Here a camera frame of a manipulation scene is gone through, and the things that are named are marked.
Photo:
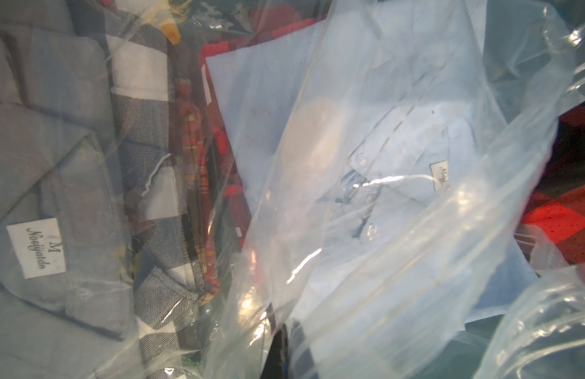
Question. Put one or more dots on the clear plastic vacuum bag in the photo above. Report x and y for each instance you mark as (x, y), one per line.
(399, 311)

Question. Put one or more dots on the light blue shirt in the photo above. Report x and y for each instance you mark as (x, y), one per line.
(408, 76)

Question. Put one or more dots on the red black plaid shirt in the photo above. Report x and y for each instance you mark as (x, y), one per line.
(557, 205)

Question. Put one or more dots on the grey white plaid shirt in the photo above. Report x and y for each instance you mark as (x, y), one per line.
(137, 38)

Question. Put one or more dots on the white vacuum bag valve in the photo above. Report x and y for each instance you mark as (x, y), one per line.
(311, 139)

